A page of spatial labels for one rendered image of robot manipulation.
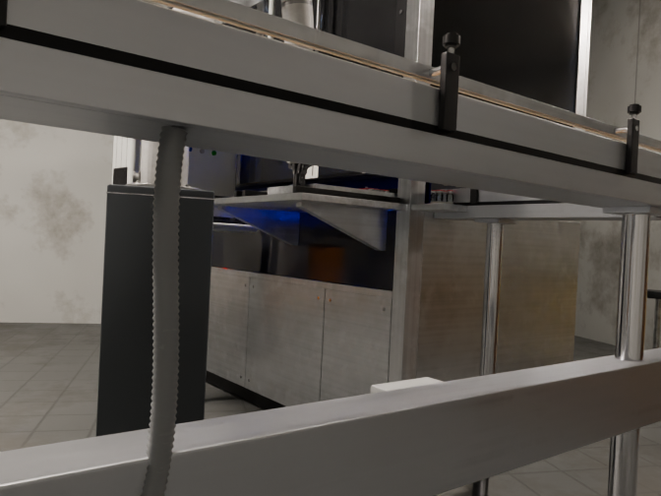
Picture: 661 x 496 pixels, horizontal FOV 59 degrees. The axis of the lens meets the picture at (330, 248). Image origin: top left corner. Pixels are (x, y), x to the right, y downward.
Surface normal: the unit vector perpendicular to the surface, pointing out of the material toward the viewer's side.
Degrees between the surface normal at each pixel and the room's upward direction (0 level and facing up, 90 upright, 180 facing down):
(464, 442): 90
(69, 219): 90
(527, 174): 90
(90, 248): 90
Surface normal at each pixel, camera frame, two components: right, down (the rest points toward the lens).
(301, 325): -0.79, -0.04
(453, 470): 0.61, 0.04
